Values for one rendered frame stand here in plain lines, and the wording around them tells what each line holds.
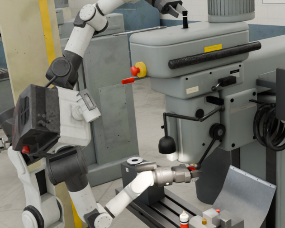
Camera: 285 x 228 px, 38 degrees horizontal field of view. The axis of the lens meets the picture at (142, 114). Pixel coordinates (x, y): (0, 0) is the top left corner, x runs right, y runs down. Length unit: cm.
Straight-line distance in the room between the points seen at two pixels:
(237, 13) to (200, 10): 654
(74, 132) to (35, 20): 166
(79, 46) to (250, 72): 75
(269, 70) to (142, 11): 721
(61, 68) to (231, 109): 74
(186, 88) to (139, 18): 740
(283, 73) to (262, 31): 555
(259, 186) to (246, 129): 38
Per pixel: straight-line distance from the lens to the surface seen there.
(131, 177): 231
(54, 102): 174
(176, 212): 221
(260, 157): 214
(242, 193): 224
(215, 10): 183
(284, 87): 169
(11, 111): 209
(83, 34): 190
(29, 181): 205
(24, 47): 325
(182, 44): 158
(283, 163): 208
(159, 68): 157
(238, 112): 185
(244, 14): 183
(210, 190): 402
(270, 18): 710
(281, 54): 200
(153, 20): 918
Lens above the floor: 210
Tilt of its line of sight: 18 degrees down
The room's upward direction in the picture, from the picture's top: 5 degrees counter-clockwise
